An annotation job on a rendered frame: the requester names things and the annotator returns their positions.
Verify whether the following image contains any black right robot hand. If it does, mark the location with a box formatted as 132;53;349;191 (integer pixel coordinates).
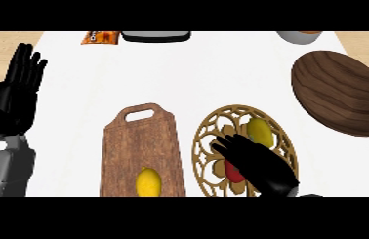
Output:
211;133;301;198

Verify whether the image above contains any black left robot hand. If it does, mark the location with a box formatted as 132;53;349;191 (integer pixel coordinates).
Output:
0;42;48;137

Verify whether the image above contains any red tomato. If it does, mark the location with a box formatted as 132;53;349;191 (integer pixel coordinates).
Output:
222;158;248;184

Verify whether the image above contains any gold openwork round placemat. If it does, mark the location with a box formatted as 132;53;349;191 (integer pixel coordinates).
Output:
190;103;299;198

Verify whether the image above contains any dark brown wooden bowl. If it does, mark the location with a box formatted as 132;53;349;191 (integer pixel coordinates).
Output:
289;50;369;138

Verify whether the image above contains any yellow lemon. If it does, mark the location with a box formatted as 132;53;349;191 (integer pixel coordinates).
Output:
245;117;276;149
134;166;162;198

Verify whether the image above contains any orange snack packet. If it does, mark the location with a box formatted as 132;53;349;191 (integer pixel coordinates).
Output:
79;30;119;46

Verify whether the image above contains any brown wooden cutting board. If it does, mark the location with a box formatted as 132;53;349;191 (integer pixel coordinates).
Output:
97;102;187;198

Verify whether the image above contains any grey round pot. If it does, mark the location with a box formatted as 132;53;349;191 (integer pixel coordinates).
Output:
276;30;324;46

